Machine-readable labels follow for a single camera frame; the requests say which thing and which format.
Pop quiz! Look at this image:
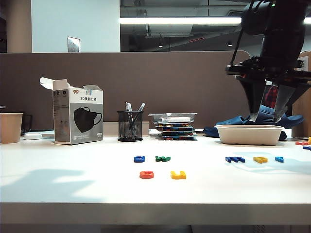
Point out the brown paper cup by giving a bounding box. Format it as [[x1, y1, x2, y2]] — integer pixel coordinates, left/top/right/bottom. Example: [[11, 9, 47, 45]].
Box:
[[0, 113, 25, 145]]

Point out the brown cardboard box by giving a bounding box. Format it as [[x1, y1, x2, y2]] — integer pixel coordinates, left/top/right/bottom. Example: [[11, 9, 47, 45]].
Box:
[[291, 51, 311, 139]]

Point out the beige pulp tray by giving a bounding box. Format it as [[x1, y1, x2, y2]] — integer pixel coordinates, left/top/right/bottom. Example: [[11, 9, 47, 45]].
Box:
[[215, 125, 285, 147]]

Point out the white earbuds case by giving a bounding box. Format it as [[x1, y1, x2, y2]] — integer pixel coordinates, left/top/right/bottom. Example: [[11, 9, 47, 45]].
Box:
[[23, 133, 43, 141]]

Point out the ceiling light strip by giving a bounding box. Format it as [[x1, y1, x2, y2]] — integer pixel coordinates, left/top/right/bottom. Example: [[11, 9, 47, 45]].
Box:
[[119, 17, 311, 25]]

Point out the metal wall plate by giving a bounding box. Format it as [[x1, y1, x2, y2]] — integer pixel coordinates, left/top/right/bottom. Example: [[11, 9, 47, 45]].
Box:
[[67, 36, 82, 54]]

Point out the brown desk partition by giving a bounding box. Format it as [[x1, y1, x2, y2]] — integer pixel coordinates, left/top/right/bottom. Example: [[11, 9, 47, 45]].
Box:
[[0, 51, 251, 133]]

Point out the silver pen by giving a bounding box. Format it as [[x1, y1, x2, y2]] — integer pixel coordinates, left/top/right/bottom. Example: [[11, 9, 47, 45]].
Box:
[[124, 102, 137, 133], [130, 103, 146, 132]]

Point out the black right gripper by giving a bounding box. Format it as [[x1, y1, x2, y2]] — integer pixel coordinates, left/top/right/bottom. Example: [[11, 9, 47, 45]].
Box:
[[225, 55, 311, 123]]

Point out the letter magnet blister pack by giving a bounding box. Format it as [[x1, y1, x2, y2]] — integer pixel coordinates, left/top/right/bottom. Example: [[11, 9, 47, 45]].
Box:
[[155, 123, 194, 131], [157, 135, 198, 142], [158, 130, 197, 137]]

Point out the red plaid shirt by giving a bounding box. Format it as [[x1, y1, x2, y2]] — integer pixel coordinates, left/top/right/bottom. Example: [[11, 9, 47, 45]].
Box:
[[264, 85, 279, 110]]

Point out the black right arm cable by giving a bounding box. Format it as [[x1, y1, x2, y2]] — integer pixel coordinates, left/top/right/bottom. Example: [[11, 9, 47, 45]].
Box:
[[229, 22, 245, 67]]

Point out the navy blue rubber slipper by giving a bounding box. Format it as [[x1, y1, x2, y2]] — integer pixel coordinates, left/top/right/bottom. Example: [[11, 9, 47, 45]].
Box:
[[203, 116, 289, 142], [244, 104, 305, 130]]

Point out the clear plastic blister tray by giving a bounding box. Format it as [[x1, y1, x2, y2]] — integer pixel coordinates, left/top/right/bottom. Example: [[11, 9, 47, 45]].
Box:
[[148, 112, 198, 125]]

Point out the yellow letter u magnet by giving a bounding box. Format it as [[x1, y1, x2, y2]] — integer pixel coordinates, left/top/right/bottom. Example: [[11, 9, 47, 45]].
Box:
[[170, 170, 187, 180]]

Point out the black mesh pen holder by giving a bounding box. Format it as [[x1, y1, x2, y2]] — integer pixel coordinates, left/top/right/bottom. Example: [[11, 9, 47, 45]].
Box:
[[117, 111, 144, 143]]

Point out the grey face mask box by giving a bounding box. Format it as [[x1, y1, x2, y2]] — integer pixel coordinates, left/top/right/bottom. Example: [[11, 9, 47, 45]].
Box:
[[40, 77, 104, 146]]

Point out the dark blue letter m magnet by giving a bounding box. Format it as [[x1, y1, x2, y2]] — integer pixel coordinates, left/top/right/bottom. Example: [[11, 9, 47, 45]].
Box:
[[225, 156, 246, 163]]

